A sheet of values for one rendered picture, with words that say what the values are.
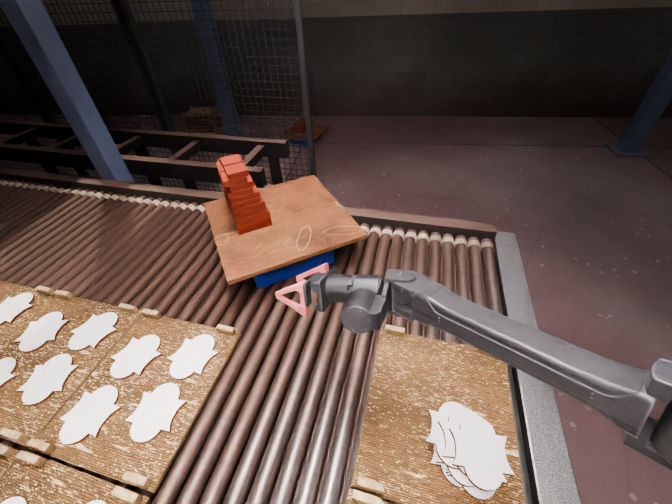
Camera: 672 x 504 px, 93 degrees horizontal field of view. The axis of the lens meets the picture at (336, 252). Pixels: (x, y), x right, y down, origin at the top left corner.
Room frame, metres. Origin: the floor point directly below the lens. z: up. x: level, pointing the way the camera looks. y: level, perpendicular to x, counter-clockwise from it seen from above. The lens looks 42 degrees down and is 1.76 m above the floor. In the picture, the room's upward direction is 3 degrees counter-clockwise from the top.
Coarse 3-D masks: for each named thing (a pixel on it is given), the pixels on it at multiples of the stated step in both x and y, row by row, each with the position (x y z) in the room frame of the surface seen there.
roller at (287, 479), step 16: (352, 256) 0.91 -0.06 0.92; (352, 272) 0.82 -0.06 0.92; (336, 304) 0.68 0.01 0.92; (336, 320) 0.61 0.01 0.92; (336, 336) 0.56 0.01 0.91; (320, 352) 0.50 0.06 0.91; (320, 368) 0.45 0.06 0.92; (320, 384) 0.41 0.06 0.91; (304, 400) 0.37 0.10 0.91; (304, 416) 0.32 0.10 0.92; (304, 432) 0.29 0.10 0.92; (288, 448) 0.26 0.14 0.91; (304, 448) 0.26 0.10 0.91; (288, 464) 0.22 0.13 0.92; (288, 480) 0.19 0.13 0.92; (272, 496) 0.16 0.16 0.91; (288, 496) 0.16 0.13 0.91
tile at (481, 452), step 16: (464, 432) 0.24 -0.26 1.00; (480, 432) 0.24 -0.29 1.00; (464, 448) 0.21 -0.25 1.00; (480, 448) 0.21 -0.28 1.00; (496, 448) 0.21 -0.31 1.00; (464, 464) 0.18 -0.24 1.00; (480, 464) 0.18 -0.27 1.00; (496, 464) 0.18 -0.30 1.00; (480, 480) 0.16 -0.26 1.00; (496, 480) 0.15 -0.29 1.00
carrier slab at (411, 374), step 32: (384, 352) 0.48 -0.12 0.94; (416, 352) 0.48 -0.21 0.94; (448, 352) 0.47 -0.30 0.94; (384, 384) 0.39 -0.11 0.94; (416, 384) 0.38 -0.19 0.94; (448, 384) 0.38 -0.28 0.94; (480, 384) 0.37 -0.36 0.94; (384, 416) 0.31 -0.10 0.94; (416, 416) 0.30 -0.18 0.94; (480, 416) 0.30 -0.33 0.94; (512, 416) 0.29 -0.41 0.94; (384, 448) 0.24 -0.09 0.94; (416, 448) 0.24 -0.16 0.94; (512, 448) 0.23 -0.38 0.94; (352, 480) 0.18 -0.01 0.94; (384, 480) 0.18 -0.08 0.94; (416, 480) 0.18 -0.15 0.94; (512, 480) 0.17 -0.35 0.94
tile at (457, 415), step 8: (456, 408) 0.30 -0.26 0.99; (464, 408) 0.30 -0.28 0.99; (456, 416) 0.28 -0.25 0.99; (464, 416) 0.28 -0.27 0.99; (440, 424) 0.26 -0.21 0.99; (448, 424) 0.26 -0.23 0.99; (456, 424) 0.26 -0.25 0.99; (448, 432) 0.25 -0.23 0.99; (448, 440) 0.23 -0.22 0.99; (448, 448) 0.22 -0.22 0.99; (448, 456) 0.20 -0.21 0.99; (464, 472) 0.17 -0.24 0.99
